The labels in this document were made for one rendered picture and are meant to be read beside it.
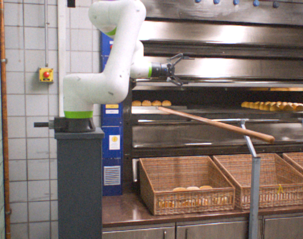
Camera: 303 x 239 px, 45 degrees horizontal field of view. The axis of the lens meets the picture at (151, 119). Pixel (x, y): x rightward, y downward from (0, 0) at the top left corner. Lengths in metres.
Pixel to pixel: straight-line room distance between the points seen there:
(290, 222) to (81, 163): 1.63
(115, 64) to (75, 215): 0.66
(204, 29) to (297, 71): 0.86
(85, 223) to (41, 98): 1.24
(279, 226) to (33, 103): 1.88
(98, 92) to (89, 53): 1.18
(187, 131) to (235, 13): 0.98
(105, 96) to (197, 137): 1.47
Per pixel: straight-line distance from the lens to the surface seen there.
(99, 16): 1.77
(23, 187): 2.77
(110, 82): 1.49
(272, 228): 2.67
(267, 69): 3.07
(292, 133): 3.24
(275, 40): 3.11
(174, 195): 2.36
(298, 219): 2.75
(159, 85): 2.58
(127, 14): 1.68
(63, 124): 1.59
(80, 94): 1.55
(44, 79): 2.58
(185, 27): 2.83
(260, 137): 1.61
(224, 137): 2.93
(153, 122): 2.35
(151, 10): 2.78
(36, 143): 2.69
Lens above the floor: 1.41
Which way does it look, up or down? 6 degrees down
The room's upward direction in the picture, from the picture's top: 1 degrees clockwise
